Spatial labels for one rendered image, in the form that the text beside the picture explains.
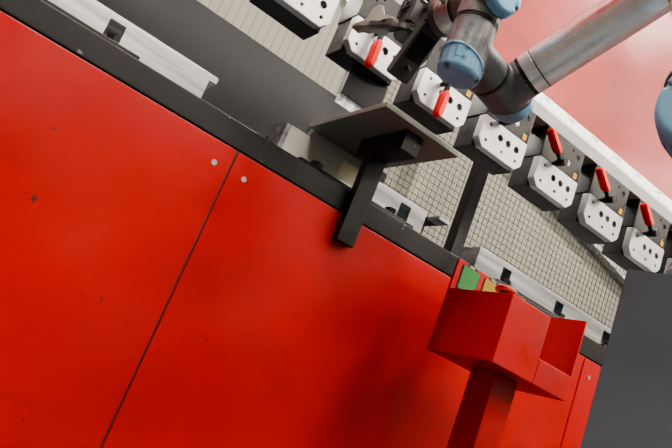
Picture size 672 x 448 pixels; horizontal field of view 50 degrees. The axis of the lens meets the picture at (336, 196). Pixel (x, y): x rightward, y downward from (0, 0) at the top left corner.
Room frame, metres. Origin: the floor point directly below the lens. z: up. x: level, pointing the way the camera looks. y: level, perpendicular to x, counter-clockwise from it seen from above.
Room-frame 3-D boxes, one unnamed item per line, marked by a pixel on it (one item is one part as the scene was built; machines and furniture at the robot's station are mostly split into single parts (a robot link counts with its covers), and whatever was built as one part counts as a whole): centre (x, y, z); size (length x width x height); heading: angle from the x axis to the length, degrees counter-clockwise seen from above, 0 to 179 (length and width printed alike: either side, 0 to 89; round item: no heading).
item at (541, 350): (1.28, -0.38, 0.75); 0.20 x 0.16 x 0.18; 120
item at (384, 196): (1.44, -0.02, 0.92); 0.39 x 0.06 x 0.10; 118
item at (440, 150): (1.28, -0.04, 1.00); 0.26 x 0.18 x 0.01; 28
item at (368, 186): (1.24, -0.06, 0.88); 0.14 x 0.04 x 0.22; 28
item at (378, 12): (1.24, 0.06, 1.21); 0.09 x 0.03 x 0.06; 64
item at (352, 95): (1.41, 0.03, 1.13); 0.10 x 0.02 x 0.10; 118
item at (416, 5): (1.19, -0.03, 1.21); 0.12 x 0.08 x 0.09; 28
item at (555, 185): (1.68, -0.47, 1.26); 0.15 x 0.09 x 0.17; 118
